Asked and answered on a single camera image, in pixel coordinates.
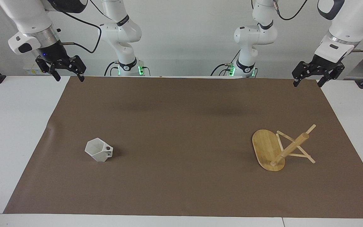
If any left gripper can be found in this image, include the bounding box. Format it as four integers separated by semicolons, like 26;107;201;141
291;54;346;88

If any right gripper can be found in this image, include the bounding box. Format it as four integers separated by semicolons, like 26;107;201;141
35;42;87;83

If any white faceted cup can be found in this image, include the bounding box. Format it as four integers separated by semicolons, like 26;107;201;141
84;137;114;163

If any wooden cup rack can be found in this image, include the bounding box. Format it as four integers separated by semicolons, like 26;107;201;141
252;124;317;172

